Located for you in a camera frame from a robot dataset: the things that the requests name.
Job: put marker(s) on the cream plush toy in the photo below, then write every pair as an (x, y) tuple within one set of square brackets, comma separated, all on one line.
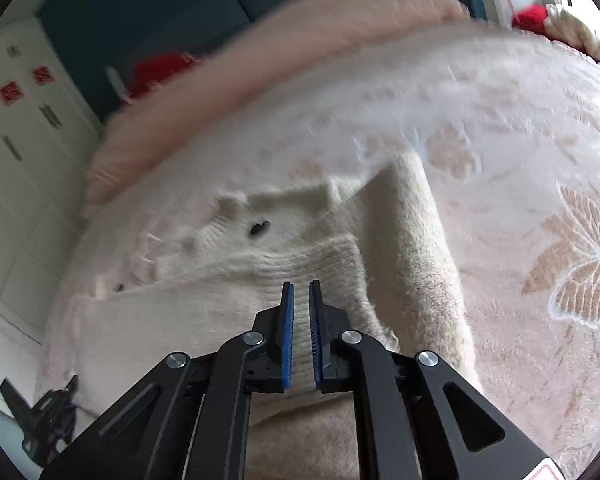
[(575, 30)]

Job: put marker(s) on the dark blue headboard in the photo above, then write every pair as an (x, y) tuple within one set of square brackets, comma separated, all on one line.
[(130, 20)]

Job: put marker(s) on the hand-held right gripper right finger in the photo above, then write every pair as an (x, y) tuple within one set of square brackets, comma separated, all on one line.
[(315, 340)]

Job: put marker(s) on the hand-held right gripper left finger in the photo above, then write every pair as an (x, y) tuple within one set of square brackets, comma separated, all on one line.
[(288, 340)]

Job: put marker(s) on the cream fluffy sweater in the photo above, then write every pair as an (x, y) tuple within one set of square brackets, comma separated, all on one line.
[(230, 285)]

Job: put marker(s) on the pink folded duvet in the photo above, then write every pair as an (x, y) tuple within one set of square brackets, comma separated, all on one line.
[(230, 85)]

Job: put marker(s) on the red pillow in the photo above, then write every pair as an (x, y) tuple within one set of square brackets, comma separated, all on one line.
[(155, 72)]

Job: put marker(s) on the red plush toy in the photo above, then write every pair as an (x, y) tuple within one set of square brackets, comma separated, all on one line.
[(529, 17)]

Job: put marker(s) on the pink floral blanket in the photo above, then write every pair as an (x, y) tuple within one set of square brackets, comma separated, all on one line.
[(530, 160)]

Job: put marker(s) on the white wardrobe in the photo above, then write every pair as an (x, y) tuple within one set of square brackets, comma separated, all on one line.
[(30, 200)]

